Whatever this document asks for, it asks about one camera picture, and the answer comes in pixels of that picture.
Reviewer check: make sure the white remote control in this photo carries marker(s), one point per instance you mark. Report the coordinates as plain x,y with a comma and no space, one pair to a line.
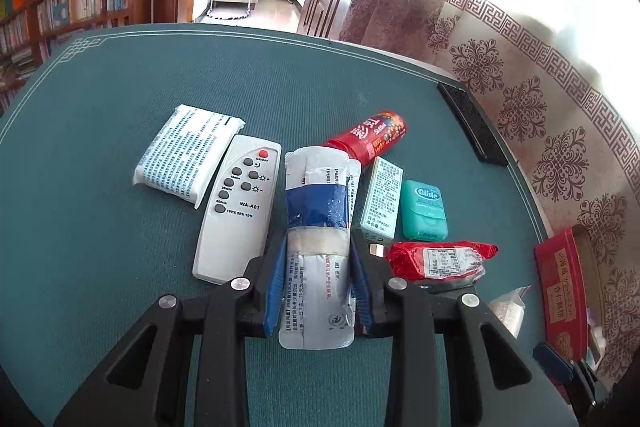
235,217

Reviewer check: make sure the white and blue packet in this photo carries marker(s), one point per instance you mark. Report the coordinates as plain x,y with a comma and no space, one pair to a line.
317,207

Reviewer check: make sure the red snack packet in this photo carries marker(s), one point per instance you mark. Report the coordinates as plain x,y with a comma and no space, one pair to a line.
415,259

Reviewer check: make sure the small floor rug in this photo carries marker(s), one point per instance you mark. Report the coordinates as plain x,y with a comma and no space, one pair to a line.
225,14

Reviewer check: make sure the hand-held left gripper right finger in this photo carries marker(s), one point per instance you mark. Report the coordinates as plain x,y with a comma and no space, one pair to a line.
362,292

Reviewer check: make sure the small pale green box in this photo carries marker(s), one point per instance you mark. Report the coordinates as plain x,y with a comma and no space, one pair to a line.
382,192

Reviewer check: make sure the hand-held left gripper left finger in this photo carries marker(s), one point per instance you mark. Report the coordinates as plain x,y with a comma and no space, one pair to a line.
275,287

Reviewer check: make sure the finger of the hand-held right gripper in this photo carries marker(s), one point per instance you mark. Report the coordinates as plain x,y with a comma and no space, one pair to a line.
552,362

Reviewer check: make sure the teal dental floss case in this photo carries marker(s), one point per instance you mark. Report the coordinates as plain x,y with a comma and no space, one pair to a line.
424,212

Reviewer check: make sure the white printed packet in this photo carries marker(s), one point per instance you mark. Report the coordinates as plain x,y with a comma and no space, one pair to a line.
180,152

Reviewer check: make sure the red cookie box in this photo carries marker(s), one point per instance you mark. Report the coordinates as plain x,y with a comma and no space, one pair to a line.
560,282

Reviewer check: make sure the patterned curtain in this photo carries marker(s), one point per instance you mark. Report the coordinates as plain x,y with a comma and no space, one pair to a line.
500,72

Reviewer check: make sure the brown bottle with gold cap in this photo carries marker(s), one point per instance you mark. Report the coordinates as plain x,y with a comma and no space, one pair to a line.
376,251

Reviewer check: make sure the green felt desktop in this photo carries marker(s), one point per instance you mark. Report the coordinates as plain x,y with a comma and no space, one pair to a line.
125,282

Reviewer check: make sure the red candy tube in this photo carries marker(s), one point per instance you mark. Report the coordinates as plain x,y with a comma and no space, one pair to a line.
375,137

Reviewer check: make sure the clear bag with beige bandage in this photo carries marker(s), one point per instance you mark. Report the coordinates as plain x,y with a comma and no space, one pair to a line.
507,312

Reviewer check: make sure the black phone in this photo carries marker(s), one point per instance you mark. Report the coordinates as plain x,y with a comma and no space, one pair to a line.
475,122

